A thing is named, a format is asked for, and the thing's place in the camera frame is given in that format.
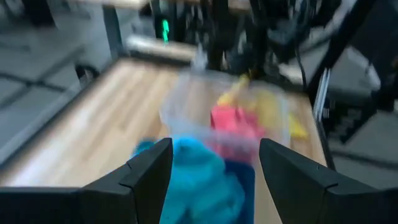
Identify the black metal frame post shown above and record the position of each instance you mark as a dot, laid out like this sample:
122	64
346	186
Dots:
339	43

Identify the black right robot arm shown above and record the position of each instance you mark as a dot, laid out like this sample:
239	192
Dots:
230	37

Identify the clear plastic bin with label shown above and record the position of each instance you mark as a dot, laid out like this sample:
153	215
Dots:
186	105

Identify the blue plastic bin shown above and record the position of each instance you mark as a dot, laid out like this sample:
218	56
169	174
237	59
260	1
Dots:
246	193

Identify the pink microfiber towel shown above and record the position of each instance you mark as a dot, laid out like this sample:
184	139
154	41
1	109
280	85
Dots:
230	121

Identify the silver aluminum rail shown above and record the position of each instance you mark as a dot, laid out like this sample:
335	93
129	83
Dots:
321	93

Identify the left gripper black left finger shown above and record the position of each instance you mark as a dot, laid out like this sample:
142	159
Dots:
124	199

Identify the teal microfiber towel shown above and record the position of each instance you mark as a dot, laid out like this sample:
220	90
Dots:
199	186

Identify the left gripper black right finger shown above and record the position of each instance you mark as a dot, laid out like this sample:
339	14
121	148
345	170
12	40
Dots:
311	199

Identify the yellow microfiber towel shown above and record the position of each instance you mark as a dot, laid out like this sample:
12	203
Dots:
270	109

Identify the black curved chair back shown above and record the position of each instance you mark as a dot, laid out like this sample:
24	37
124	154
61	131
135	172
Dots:
81	72

